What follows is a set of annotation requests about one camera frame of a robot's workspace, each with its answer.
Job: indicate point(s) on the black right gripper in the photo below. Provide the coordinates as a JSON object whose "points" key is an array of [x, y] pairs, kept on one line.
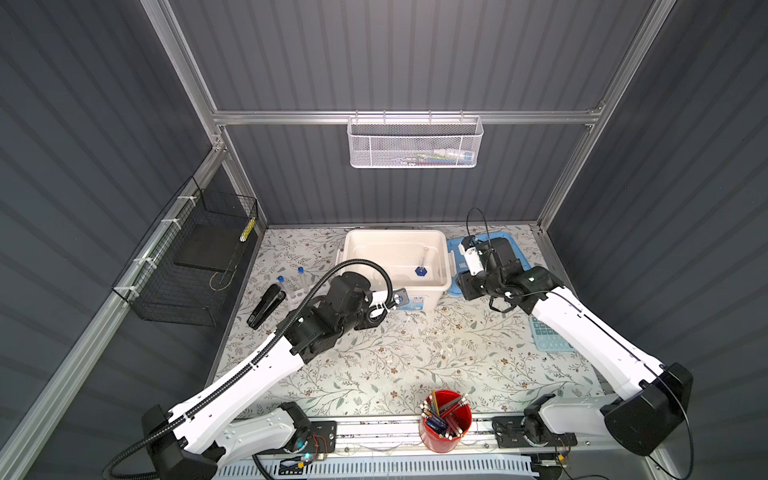
{"points": [[467, 291]]}

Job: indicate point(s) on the black stapler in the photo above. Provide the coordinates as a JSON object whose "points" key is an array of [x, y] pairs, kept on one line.
{"points": [[271, 299]]}

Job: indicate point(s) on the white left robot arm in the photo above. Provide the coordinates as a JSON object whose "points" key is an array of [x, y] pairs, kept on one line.
{"points": [[197, 437]]}

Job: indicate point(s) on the yellow item in basket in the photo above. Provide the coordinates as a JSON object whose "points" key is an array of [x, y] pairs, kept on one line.
{"points": [[247, 230]]}

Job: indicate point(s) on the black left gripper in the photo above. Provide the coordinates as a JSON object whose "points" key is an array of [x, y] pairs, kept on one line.
{"points": [[369, 322]]}

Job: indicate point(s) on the white wire wall basket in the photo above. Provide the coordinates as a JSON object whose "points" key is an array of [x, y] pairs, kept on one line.
{"points": [[418, 142]]}

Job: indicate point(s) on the teal calculator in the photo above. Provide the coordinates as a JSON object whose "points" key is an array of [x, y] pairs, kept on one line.
{"points": [[548, 340]]}

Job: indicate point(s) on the white test tube rack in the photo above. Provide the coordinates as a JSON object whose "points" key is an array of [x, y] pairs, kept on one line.
{"points": [[294, 297]]}

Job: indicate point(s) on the red pencil cup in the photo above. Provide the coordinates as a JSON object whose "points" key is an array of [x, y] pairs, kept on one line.
{"points": [[446, 417]]}

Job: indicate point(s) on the black wire side basket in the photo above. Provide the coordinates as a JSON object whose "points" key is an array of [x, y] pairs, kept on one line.
{"points": [[192, 265]]}

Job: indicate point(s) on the white plastic storage bin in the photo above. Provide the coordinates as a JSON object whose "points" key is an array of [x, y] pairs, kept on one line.
{"points": [[398, 253]]}

